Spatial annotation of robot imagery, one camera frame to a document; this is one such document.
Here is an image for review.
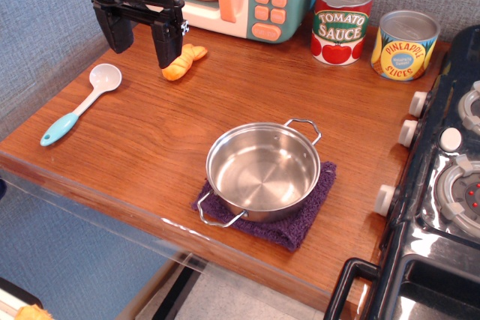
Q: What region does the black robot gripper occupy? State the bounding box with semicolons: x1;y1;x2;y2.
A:
92;0;185;69

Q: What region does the stainless steel pot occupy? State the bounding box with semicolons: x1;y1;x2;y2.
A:
197;119;323;228

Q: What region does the tomato sauce can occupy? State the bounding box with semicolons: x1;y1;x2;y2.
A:
310;0;374;66

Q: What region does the orange plush croissant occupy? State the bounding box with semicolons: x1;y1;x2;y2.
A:
161;43;208;81

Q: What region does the white and teal ladle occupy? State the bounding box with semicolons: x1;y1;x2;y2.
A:
40;63;122;147

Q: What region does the purple knitted cloth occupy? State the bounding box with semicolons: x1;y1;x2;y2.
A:
191;161;337;252

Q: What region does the pineapple slices can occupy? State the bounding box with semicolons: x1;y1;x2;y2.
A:
370;10;440;82

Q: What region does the white stove knob middle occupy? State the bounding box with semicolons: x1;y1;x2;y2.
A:
397;120;418;148

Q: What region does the white stove knob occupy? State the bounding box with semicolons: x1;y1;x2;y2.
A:
397;120;418;148
374;184;396;217
409;91;428;118

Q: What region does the white stove knob top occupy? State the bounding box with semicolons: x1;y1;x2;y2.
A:
409;91;428;118

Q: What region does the white stove knob bottom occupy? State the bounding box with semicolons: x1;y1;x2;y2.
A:
374;184;396;217

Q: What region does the orange plush toy on floor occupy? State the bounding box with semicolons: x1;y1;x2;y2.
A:
14;304;53;320

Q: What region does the black toy stove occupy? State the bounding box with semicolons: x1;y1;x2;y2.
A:
325;25;479;319

